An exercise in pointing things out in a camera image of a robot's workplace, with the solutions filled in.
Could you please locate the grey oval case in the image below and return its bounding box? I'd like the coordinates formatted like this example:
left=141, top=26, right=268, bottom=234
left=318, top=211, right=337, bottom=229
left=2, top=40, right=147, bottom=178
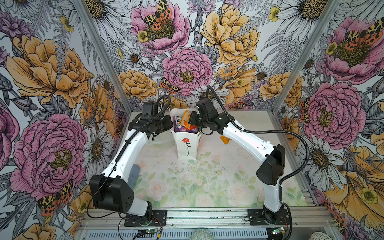
left=128, top=164, right=141, bottom=189

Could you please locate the small orange sachet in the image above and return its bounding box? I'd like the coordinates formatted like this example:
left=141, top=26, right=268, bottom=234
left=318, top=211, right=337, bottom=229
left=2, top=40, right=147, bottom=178
left=220, top=136, right=231, bottom=145

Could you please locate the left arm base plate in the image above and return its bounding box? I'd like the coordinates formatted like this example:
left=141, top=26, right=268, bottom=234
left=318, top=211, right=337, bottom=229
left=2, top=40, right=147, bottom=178
left=124, top=210, right=168, bottom=227

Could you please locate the aluminium front rail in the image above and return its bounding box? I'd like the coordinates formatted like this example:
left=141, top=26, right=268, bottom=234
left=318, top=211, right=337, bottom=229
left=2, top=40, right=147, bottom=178
left=78, top=206, right=335, bottom=230

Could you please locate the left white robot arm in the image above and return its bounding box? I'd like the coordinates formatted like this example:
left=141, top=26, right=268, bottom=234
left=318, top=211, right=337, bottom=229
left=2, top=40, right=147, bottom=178
left=89, top=96, right=173, bottom=222

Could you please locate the floral table mat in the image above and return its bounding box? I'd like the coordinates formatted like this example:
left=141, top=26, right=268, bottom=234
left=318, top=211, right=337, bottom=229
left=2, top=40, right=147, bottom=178
left=131, top=140, right=307, bottom=208

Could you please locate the white paper bag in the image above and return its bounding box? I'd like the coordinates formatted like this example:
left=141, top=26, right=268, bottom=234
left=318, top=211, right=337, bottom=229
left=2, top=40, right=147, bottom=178
left=171, top=109, right=202, bottom=160

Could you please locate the orange snack packet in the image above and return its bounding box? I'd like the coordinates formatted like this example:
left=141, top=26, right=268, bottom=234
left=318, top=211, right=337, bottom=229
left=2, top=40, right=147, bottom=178
left=180, top=110, right=197, bottom=130

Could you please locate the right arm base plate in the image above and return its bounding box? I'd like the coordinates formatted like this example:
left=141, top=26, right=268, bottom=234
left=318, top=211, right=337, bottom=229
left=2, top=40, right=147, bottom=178
left=247, top=207, right=291, bottom=226

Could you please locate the small purple snack bag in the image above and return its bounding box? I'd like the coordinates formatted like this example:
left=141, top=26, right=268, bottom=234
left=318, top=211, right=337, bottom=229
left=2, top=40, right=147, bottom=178
left=173, top=116, right=200, bottom=134

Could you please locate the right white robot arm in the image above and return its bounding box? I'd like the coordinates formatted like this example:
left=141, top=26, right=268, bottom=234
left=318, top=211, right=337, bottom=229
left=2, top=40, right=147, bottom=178
left=189, top=98, right=310, bottom=225

